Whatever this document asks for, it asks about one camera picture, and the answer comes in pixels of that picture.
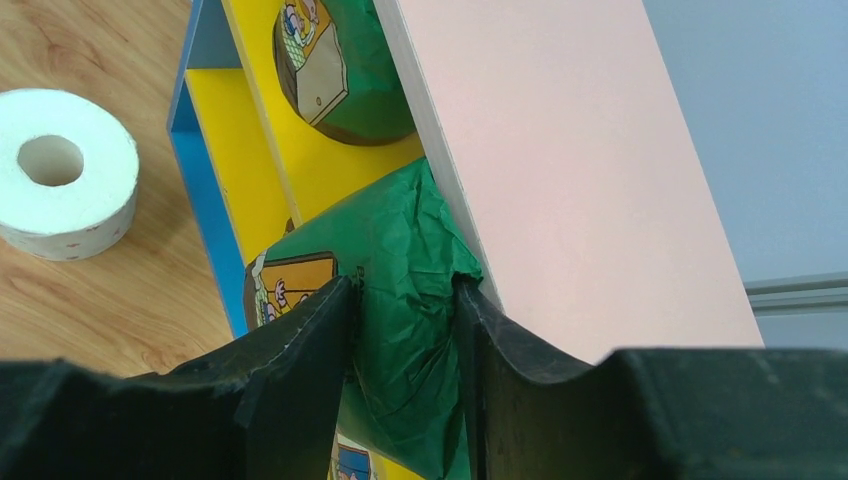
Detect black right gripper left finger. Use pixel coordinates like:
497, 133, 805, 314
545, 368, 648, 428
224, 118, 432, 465
1, 277, 355, 479

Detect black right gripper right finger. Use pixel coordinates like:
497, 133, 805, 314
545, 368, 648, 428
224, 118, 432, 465
453, 278, 847, 479

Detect plain green roll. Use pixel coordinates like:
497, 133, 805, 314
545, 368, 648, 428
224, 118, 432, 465
273, 0, 416, 146

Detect cream roll blue picture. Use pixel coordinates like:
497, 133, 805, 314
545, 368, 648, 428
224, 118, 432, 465
328, 433, 378, 480

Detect blue shelf with coloured boards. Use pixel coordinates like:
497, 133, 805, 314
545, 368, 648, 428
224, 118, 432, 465
168, 1, 763, 393

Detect plain white paper towel roll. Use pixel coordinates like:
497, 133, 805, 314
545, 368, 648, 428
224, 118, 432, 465
1, 88, 140, 261

